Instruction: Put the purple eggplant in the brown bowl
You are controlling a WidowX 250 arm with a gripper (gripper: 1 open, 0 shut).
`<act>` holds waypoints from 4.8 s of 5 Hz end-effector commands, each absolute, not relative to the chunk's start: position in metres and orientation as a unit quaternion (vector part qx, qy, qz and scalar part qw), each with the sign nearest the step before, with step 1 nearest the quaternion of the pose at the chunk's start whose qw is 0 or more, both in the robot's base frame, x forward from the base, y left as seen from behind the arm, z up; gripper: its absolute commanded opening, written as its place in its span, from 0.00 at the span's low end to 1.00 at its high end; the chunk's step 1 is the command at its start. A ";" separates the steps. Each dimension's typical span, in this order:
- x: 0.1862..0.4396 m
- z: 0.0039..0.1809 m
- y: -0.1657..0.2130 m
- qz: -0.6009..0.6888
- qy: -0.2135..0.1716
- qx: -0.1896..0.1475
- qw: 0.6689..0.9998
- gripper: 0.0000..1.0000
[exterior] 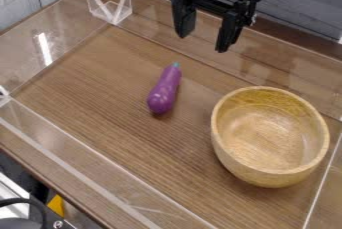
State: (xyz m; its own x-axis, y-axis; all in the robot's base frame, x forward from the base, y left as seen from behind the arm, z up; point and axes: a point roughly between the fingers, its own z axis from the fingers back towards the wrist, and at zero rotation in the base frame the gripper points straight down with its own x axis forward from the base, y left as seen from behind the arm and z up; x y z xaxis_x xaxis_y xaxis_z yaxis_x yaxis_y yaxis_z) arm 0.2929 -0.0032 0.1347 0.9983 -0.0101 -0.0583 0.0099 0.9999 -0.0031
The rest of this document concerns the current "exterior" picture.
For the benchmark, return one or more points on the purple toy eggplant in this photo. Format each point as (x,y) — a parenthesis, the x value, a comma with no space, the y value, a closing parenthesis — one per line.
(161,96)

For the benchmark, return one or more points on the yellow tag under table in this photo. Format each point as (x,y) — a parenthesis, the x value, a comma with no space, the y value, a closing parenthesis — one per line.
(56,205)

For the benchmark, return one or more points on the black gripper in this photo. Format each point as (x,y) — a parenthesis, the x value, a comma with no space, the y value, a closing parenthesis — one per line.
(184,16)

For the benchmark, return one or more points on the clear acrylic corner bracket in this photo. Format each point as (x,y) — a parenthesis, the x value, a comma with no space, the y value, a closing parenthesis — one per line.
(112,12)

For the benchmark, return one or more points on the light wooden bowl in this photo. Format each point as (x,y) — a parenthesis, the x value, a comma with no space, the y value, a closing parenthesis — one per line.
(270,137)

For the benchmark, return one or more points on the clear acrylic enclosure wall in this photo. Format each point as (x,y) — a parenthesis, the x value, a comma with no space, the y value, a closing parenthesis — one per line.
(140,170)

